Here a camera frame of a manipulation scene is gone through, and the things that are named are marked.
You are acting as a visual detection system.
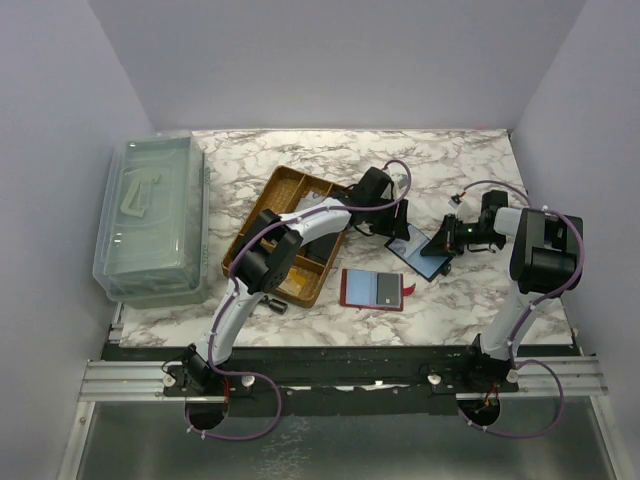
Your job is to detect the red card holder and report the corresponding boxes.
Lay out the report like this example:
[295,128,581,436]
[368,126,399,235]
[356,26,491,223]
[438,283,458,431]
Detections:
[340,269,415,312]

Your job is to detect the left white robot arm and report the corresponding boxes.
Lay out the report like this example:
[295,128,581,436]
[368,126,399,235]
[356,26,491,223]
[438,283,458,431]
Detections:
[182,167,412,388]

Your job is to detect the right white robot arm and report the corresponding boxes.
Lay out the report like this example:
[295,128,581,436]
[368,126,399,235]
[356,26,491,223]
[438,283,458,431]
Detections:
[420,190,585,363]

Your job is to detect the grey VIP card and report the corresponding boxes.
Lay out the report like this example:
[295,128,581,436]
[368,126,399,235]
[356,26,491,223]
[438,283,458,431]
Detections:
[376,272,403,309]

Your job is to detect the black card holder in tray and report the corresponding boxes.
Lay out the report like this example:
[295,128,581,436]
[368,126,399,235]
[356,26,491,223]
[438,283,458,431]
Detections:
[304,233,340,265]

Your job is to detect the silver cards in tray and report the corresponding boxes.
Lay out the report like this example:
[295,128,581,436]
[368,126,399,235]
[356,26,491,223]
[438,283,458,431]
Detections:
[295,191,326,212]

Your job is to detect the gold cards in tray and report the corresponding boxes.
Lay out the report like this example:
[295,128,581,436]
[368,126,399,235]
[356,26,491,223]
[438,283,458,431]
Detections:
[279,267,307,296]

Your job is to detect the woven wicker organizer tray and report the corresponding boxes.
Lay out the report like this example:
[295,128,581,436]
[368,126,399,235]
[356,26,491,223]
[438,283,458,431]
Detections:
[222,166,349,308]

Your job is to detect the black T-shaped tool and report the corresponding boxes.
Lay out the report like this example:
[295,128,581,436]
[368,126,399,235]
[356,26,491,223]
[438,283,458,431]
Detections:
[263,296,288,315]

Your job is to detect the clear plastic storage box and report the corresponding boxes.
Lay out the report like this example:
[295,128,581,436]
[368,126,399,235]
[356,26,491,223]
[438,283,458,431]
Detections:
[92,134,209,309]

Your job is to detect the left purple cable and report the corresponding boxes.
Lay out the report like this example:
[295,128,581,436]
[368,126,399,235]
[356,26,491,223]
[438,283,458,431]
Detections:
[184,159,414,441]

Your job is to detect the purple cable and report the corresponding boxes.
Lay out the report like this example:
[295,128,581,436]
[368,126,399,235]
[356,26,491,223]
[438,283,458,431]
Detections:
[184,159,414,441]
[449,180,585,439]

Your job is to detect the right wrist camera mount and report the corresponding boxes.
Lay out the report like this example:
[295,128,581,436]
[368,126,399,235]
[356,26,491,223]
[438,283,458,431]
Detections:
[448,193,468,214]

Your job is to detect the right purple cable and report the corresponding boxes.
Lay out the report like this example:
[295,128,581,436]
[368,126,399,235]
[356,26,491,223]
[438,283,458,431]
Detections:
[449,180,585,439]

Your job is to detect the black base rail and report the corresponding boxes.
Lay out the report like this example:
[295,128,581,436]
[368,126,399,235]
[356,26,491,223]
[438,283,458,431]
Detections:
[100,346,599,417]

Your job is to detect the aluminium frame rail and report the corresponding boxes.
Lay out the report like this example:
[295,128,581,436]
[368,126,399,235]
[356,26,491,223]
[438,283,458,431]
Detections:
[79,358,186,401]

